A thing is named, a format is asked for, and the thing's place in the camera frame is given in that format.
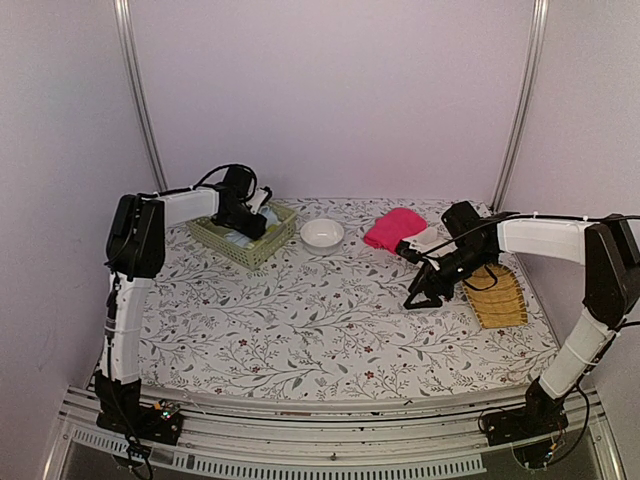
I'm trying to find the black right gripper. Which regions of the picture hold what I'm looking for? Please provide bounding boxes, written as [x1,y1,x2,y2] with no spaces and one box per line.
[405,243,495,309]

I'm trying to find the light blue towel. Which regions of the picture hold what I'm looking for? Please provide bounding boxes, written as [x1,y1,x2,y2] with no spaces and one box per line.
[223,204,280,249]

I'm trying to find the green plastic basket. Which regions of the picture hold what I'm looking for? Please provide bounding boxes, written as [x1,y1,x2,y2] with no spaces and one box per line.
[186,202,297,271]

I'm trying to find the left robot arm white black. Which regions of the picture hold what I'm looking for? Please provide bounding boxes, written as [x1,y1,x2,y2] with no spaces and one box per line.
[95,164,273,397]

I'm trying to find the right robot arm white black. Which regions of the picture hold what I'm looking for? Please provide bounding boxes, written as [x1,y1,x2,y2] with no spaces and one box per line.
[396,201,639,436]

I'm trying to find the cream white towel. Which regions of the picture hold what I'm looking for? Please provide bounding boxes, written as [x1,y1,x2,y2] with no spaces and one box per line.
[403,227,441,252]

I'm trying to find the pink towel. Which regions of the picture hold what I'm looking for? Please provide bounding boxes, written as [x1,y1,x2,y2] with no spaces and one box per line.
[363,208,428,254]

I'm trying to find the yellow woven bamboo tray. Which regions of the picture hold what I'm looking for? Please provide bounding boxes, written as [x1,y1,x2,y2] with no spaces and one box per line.
[462,264,528,329]

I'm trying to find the white ceramic bowl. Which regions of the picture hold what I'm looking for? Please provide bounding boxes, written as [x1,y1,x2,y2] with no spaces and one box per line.
[300,218,345,256]

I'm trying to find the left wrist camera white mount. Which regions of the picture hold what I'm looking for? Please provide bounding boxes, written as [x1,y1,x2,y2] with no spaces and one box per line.
[246,186,273,214]

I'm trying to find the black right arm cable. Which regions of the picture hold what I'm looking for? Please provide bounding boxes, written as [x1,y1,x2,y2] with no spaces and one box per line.
[462,264,501,294]

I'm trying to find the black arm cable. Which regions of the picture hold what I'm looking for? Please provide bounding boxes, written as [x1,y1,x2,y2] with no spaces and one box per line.
[192,163,259,191]
[462,264,501,294]

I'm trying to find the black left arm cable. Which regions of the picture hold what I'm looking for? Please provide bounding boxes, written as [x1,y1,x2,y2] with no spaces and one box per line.
[192,163,259,191]

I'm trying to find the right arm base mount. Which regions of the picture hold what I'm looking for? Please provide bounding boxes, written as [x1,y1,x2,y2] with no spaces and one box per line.
[477,406,569,470]

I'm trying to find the aluminium front rail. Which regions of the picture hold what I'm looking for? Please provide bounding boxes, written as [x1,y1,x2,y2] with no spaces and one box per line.
[49,389,626,480]

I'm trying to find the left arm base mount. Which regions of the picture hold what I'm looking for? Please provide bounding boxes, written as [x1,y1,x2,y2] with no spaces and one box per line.
[96,398,184,446]

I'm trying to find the left aluminium frame post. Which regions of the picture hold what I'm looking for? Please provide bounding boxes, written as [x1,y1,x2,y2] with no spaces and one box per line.
[113,0,168,190]

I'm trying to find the aluminium frame post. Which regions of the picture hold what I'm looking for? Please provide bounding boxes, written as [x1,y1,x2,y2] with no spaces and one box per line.
[113,0,168,190]
[491,0,549,212]

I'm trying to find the right aluminium frame post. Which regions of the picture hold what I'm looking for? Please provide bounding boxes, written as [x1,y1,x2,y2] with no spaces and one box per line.
[491,0,549,212]

